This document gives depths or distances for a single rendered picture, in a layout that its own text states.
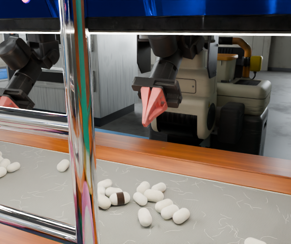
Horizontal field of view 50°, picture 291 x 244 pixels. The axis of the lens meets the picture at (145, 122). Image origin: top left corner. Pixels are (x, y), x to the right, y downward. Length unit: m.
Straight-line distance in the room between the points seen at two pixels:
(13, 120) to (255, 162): 0.54
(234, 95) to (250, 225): 0.88
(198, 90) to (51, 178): 0.65
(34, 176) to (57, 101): 2.99
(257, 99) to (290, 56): 7.20
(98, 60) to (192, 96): 2.19
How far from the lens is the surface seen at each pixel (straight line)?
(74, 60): 0.26
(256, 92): 1.35
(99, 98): 3.31
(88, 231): 0.32
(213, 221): 0.55
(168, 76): 0.68
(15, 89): 0.84
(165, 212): 0.53
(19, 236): 0.50
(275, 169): 0.70
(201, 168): 0.68
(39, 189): 0.66
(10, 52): 0.85
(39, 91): 3.85
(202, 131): 1.14
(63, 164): 0.71
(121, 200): 0.57
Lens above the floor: 1.05
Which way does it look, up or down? 17 degrees down
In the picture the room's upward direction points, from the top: straight up
